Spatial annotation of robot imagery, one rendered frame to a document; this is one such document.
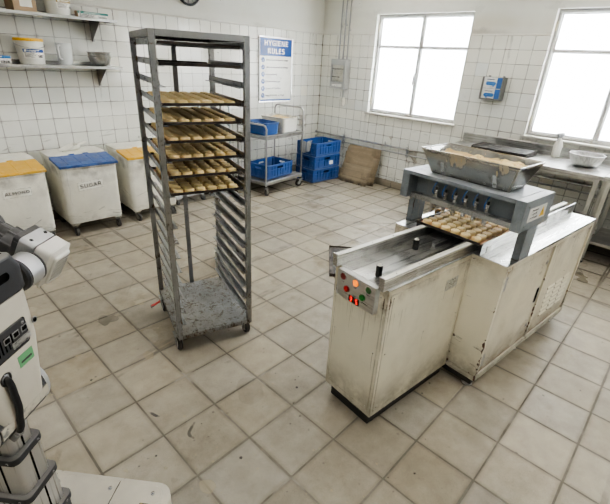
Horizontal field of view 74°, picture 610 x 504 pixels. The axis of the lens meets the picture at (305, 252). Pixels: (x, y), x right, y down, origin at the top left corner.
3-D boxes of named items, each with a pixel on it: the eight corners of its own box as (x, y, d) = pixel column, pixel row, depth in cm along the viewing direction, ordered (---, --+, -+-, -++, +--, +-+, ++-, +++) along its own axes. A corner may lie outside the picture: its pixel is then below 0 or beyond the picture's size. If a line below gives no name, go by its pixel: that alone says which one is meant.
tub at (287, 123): (275, 127, 604) (275, 113, 596) (299, 131, 582) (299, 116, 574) (259, 129, 577) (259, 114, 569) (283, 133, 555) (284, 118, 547)
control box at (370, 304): (340, 290, 202) (343, 266, 196) (377, 313, 185) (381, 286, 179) (335, 293, 199) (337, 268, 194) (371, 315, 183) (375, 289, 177)
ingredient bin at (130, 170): (136, 223, 447) (127, 153, 414) (114, 208, 488) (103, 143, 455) (181, 214, 481) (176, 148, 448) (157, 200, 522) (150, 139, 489)
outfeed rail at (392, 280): (560, 209, 295) (563, 200, 292) (565, 210, 293) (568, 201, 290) (377, 290, 176) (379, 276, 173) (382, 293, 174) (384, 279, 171)
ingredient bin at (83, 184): (74, 239, 404) (58, 162, 371) (53, 220, 443) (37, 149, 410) (128, 226, 439) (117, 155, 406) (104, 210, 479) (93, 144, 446)
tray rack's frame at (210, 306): (253, 331, 276) (252, 36, 200) (177, 352, 254) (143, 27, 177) (224, 287, 327) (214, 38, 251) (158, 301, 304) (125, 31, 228)
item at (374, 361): (399, 346, 276) (422, 223, 238) (443, 374, 253) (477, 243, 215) (323, 391, 235) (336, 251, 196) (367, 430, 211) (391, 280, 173)
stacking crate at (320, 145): (320, 148, 675) (321, 136, 666) (340, 152, 651) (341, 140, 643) (296, 153, 633) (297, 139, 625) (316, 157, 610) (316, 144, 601)
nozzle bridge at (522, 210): (426, 213, 272) (435, 162, 258) (537, 251, 223) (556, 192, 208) (394, 222, 253) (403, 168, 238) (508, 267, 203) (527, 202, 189)
